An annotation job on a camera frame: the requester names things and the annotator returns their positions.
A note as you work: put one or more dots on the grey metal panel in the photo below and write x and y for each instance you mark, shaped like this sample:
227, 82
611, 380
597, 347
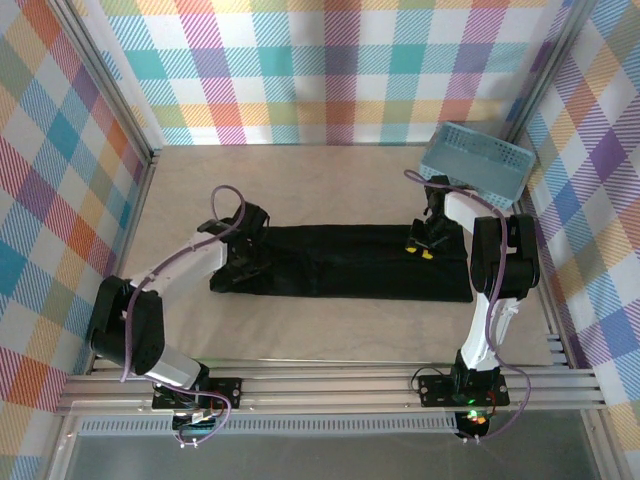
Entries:
325, 457

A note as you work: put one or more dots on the light blue plastic basket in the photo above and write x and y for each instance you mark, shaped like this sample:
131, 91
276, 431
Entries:
480, 160

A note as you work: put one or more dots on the left controller board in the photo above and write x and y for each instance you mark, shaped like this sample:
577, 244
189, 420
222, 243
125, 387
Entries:
197, 425

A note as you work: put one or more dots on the right controller board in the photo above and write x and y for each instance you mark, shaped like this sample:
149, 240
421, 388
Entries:
474, 420

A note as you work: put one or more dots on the black t-shirt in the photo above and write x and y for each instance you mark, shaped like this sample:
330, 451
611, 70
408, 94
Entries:
350, 270

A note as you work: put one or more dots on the aluminium frame beam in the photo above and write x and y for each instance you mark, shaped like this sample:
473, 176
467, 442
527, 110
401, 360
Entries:
325, 387

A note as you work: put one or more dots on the left aluminium corner post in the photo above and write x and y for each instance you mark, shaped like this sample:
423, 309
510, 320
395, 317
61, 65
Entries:
110, 80

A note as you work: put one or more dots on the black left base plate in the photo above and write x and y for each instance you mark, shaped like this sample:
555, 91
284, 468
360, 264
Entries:
225, 392

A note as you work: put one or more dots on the controller board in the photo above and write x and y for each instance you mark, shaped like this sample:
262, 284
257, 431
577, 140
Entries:
197, 425
474, 420

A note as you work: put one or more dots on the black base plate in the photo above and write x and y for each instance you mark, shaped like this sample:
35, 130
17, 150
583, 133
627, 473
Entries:
437, 390
225, 392

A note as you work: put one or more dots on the aluminium corner post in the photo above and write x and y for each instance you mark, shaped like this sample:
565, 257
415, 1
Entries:
545, 75
110, 80

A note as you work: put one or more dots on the right aluminium corner post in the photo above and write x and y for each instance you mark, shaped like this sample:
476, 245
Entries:
545, 75

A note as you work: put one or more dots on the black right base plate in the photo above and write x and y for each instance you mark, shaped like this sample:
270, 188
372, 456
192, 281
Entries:
437, 390

